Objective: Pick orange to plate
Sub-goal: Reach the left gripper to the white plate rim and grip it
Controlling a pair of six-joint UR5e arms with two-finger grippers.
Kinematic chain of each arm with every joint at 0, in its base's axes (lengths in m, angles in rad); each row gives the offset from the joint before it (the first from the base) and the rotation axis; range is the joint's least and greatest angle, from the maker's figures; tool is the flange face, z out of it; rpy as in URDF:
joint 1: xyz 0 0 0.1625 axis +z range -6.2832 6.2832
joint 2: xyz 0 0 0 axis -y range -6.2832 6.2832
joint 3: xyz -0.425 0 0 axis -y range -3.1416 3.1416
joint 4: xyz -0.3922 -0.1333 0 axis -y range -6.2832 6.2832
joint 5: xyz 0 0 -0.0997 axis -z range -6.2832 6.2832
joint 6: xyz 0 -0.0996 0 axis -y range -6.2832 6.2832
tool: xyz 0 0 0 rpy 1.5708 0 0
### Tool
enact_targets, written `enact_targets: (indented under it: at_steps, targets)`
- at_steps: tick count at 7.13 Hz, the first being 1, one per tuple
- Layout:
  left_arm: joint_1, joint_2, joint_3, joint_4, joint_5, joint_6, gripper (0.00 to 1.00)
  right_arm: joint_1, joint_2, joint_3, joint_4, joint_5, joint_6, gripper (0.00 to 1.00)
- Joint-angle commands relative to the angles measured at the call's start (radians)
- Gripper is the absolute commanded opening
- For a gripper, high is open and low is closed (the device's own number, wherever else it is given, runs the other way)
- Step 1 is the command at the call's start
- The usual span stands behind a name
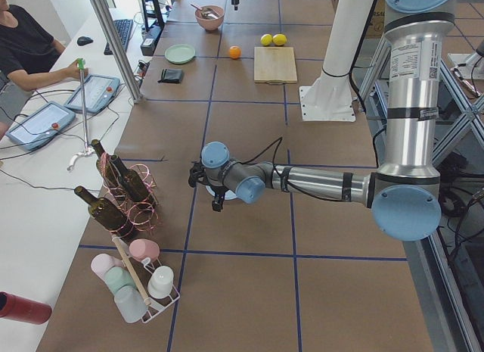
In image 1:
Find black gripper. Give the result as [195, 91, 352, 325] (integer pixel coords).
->
[211, 185, 228, 211]

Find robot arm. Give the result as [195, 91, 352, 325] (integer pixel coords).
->
[188, 0, 456, 241]

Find light blue plate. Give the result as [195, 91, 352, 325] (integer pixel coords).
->
[206, 185, 237, 201]

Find green plate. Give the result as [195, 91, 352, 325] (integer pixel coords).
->
[164, 44, 196, 64]

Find middle green wine bottle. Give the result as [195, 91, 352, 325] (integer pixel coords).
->
[110, 154, 156, 209]

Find green wine bottle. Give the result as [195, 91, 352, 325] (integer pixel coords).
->
[74, 185, 139, 242]
[110, 154, 156, 209]
[91, 139, 119, 188]

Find pink cup on rack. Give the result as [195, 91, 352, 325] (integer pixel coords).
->
[129, 238, 160, 262]

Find white cup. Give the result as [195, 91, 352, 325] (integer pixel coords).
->
[147, 266, 174, 299]

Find front green wine bottle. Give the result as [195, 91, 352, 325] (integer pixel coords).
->
[74, 185, 139, 242]

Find rear green wine bottle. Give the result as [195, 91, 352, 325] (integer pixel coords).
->
[91, 139, 119, 188]

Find mint green cup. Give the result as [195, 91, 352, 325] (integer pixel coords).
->
[104, 266, 135, 294]

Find pale pink cup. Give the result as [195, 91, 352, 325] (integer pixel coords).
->
[91, 254, 124, 280]

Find grey blue cup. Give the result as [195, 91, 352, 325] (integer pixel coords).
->
[114, 285, 148, 323]

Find folded grey cloth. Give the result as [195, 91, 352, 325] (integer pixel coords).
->
[157, 68, 184, 84]

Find wooden cutting board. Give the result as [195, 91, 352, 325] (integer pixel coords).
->
[253, 46, 298, 84]

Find orange fruit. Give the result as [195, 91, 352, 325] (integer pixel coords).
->
[228, 45, 241, 60]

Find far teach pendant tablet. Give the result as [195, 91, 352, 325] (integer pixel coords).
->
[64, 74, 120, 114]

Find teach pendant tablet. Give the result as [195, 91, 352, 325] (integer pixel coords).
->
[64, 74, 120, 114]
[6, 101, 75, 151]

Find near yellow lemon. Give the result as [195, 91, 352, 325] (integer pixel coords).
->
[260, 33, 273, 47]

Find yellow lemon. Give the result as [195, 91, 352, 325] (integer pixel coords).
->
[272, 33, 287, 46]
[260, 33, 273, 47]

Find far yellow lemon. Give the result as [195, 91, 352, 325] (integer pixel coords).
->
[272, 33, 287, 46]

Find pink bowl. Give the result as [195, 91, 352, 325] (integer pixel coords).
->
[195, 5, 225, 31]

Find metal scoop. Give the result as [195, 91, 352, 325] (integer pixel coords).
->
[191, 3, 221, 19]

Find near teach pendant tablet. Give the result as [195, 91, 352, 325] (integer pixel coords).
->
[6, 101, 75, 151]

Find metal stand with green top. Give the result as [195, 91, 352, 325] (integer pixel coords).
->
[67, 58, 95, 172]

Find black keyboard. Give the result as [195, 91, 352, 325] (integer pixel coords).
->
[113, 19, 134, 51]

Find black computer mouse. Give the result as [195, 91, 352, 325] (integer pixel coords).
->
[76, 36, 93, 46]

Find red cylinder bottle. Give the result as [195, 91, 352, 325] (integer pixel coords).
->
[1, 291, 52, 325]

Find person in black shirt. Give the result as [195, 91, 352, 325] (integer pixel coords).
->
[0, 0, 89, 137]

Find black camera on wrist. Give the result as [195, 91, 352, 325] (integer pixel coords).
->
[188, 161, 208, 188]

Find copper wire bottle rack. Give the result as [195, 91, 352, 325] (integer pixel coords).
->
[96, 152, 159, 235]

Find white wire cup rack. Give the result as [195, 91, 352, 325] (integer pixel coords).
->
[112, 237, 180, 323]

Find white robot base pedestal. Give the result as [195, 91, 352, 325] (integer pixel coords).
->
[299, 0, 376, 122]

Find aluminium frame post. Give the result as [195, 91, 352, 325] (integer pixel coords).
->
[89, 0, 142, 104]

